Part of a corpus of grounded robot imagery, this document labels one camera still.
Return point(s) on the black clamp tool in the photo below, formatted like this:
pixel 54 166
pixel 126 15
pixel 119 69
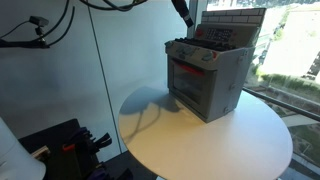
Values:
pixel 103 141

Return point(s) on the grey window frame pillar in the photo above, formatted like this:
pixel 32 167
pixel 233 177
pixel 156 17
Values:
pixel 201 10

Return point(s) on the black equipment cart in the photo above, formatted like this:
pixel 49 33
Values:
pixel 53 133

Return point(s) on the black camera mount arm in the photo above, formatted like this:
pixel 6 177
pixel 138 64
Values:
pixel 20 43

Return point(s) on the white rounded plastic housing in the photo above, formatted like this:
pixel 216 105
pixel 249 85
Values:
pixel 16 160

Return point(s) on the small orange tool part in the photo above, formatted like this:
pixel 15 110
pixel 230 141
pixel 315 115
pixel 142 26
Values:
pixel 68 147

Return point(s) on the purple object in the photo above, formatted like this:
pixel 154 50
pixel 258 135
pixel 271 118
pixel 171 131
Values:
pixel 98 174

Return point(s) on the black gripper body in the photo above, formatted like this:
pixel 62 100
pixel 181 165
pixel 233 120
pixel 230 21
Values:
pixel 180 6

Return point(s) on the dark horizontal window bar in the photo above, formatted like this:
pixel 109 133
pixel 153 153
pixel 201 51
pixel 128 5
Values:
pixel 283 104

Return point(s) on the black stove burner grate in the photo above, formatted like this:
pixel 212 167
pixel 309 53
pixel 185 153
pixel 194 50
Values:
pixel 206 44

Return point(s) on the beige small device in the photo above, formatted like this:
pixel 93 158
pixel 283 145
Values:
pixel 41 153

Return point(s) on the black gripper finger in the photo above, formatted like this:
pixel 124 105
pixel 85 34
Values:
pixel 188 20

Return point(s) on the teal stove knob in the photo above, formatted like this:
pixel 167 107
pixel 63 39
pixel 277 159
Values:
pixel 182 49
pixel 209 56
pixel 169 43

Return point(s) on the grey toy stove oven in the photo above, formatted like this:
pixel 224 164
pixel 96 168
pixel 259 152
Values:
pixel 223 83

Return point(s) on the small black camera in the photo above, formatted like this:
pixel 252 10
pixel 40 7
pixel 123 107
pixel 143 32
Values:
pixel 39 21

